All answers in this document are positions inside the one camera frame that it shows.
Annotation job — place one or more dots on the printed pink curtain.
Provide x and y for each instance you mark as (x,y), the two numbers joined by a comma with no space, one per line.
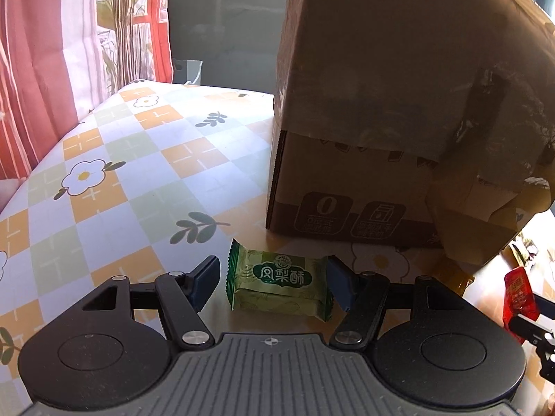
(43,52)

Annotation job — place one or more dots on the translucent red snack packet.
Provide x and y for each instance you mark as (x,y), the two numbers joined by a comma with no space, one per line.
(518,294)

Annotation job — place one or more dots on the white plastic bin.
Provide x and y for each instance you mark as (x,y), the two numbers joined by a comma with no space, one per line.
(190,73)

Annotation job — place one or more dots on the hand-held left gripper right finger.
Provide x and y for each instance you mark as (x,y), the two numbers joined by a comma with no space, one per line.
(341,284)

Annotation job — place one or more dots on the yellow green snack packet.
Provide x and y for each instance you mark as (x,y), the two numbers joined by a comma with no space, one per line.
(527,253)

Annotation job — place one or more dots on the green pastry packet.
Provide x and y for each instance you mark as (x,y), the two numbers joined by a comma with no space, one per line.
(277,281)

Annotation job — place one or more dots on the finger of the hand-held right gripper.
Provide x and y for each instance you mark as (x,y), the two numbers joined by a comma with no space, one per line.
(529,327)
(546,307)

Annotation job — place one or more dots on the brown cardboard box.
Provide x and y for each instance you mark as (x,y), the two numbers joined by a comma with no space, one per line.
(347,190)

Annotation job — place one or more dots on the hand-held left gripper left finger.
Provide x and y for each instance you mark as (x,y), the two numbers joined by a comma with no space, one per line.
(203,284)

